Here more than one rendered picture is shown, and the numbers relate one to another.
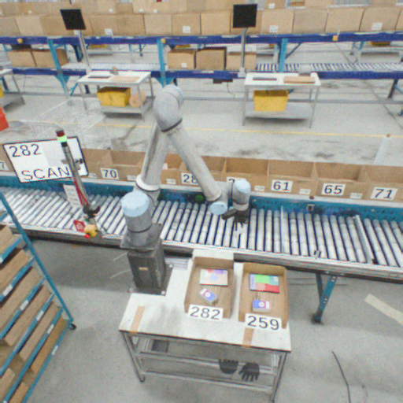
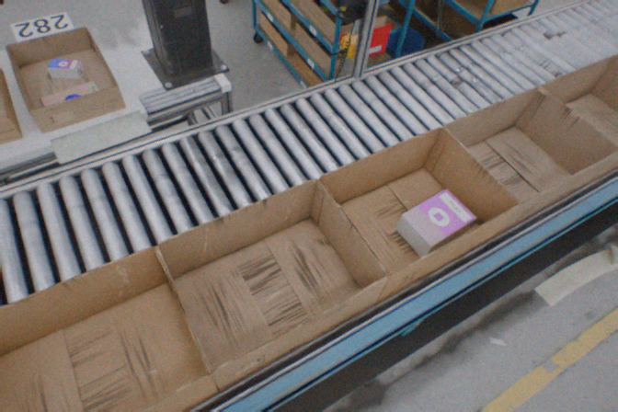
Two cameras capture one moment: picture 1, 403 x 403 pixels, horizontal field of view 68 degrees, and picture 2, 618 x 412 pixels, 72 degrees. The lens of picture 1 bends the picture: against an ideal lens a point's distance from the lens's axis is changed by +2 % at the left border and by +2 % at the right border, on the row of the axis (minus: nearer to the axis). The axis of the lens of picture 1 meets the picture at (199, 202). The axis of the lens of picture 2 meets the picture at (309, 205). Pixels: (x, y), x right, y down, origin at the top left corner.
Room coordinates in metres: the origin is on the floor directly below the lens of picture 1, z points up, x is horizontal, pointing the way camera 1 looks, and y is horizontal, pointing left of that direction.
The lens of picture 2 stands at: (2.61, -0.31, 1.82)
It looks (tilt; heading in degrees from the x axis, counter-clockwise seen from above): 55 degrees down; 131
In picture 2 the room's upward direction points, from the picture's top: 7 degrees clockwise
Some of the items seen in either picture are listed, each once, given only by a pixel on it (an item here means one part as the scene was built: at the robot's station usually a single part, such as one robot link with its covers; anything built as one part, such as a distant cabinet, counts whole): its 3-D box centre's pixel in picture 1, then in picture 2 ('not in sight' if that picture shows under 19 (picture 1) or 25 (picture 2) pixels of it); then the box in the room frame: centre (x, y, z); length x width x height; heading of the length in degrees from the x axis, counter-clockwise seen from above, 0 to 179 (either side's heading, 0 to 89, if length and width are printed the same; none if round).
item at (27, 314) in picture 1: (10, 309); (341, 9); (1.21, 1.36, 0.59); 0.40 x 0.30 x 0.10; 165
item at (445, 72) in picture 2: (73, 211); (467, 93); (2.11, 1.16, 0.72); 0.52 x 0.05 x 0.05; 167
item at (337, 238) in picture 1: (337, 238); not in sight; (1.60, -1.06, 0.72); 0.52 x 0.05 x 0.05; 167
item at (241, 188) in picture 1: (241, 191); not in sight; (1.36, -0.25, 1.41); 0.10 x 0.09 x 0.12; 80
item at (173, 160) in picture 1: (162, 168); (409, 211); (2.39, 0.33, 0.97); 0.39 x 0.29 x 0.17; 77
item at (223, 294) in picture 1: (210, 285); (65, 76); (1.17, -0.05, 0.80); 0.38 x 0.28 x 0.10; 169
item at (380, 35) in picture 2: (83, 226); (371, 43); (1.75, 0.93, 0.85); 0.16 x 0.01 x 0.13; 77
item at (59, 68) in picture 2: (207, 296); (66, 69); (1.10, -0.02, 0.78); 0.10 x 0.06 x 0.05; 47
